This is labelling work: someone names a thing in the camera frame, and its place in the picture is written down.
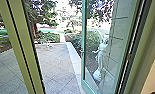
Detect metal door lever handle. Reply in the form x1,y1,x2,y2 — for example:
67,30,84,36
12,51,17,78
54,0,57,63
79,48,85,57

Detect green glass door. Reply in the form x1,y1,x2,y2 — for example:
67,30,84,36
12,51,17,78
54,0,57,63
80,0,151,94

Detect dark green bush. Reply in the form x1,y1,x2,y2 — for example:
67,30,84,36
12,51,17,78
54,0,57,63
69,29,101,55

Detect low green hedge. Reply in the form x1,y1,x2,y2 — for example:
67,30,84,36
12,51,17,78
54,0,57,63
0,31,61,56

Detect bright green lawn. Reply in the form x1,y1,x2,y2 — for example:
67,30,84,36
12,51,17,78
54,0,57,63
0,28,66,36

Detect small distant tree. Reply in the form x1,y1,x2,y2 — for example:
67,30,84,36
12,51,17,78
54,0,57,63
61,6,83,32

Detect small grey outdoor fixture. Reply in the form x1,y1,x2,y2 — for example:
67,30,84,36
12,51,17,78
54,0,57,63
40,37,54,49

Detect small white outdoor bench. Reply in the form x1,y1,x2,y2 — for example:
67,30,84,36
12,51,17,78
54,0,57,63
33,38,42,46

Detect red leaved tree branches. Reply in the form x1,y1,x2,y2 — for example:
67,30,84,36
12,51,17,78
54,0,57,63
68,0,115,22

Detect grey building column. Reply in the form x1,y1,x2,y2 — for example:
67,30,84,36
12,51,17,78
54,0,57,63
102,0,141,94

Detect large outdoor tree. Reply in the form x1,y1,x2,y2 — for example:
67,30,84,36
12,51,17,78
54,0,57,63
22,0,59,38

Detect green framed glass doors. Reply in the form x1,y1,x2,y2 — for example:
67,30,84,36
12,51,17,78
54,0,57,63
0,0,155,94

